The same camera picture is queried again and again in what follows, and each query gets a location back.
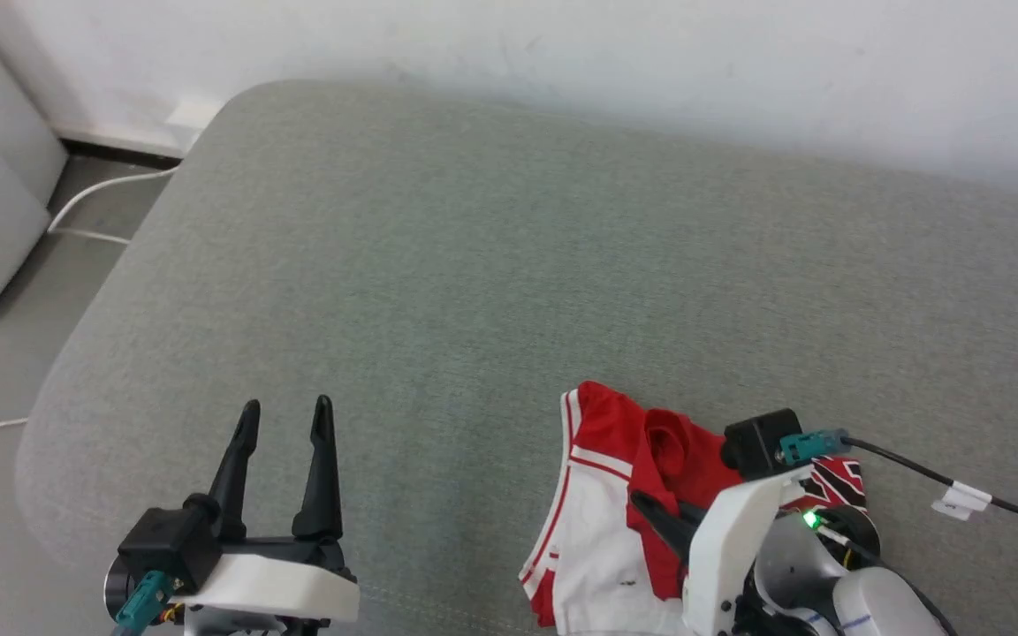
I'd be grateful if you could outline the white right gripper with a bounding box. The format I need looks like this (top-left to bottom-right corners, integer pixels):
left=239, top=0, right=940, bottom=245
left=630, top=466, right=816, bottom=636

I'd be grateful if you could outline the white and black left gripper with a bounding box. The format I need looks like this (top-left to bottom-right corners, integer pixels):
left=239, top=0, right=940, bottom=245
left=169, top=395, right=361, bottom=636

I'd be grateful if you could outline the red and white shirt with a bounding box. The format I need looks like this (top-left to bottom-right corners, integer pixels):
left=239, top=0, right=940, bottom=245
left=518, top=380, right=869, bottom=636

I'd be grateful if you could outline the grey fabric sofa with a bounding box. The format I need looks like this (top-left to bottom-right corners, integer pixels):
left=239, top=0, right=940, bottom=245
left=14, top=79, right=1018, bottom=636

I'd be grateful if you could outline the teal left camera connector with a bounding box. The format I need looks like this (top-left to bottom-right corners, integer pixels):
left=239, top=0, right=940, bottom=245
left=114, top=570, right=171, bottom=635

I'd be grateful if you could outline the black cable with teal connector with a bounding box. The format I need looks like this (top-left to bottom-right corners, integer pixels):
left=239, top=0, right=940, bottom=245
left=778, top=429, right=1018, bottom=532

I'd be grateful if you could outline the white wall socket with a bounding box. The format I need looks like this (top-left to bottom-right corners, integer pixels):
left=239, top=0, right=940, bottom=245
left=163, top=95, right=225, bottom=135

